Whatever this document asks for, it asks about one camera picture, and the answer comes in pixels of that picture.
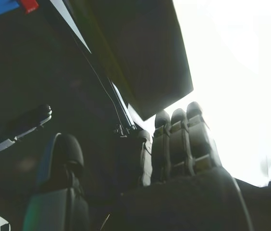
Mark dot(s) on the yellow box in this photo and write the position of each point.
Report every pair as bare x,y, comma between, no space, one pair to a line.
150,60

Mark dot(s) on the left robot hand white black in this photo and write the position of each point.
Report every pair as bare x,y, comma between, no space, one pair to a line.
174,199

